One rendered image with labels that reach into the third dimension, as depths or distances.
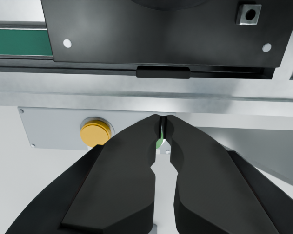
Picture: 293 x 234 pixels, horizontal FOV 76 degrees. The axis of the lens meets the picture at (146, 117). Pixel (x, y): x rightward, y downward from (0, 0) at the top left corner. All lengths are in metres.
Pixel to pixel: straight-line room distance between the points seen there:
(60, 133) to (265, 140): 1.49
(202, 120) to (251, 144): 1.25
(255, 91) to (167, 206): 0.37
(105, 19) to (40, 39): 0.09
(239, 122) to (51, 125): 0.32
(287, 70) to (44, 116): 0.30
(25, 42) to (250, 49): 0.25
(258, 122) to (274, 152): 1.33
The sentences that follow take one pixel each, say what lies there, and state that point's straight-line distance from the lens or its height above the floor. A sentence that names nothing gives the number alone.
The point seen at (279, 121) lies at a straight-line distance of 0.42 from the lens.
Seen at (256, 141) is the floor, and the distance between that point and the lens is 1.61.
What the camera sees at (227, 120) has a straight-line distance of 0.38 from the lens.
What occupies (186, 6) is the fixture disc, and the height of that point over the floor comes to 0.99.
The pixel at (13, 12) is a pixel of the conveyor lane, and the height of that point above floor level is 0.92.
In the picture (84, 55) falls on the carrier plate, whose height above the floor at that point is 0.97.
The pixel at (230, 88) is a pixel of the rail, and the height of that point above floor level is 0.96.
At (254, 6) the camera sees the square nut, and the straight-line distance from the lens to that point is 0.21.
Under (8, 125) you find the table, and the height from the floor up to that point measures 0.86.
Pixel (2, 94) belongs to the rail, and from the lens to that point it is 0.30.
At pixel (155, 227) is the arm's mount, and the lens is 0.59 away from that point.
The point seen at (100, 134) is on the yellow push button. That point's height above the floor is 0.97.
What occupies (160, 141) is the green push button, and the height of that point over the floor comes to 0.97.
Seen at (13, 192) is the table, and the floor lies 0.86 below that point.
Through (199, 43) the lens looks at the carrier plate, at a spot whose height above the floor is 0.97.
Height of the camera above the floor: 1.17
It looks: 61 degrees down
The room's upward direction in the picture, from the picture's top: 173 degrees counter-clockwise
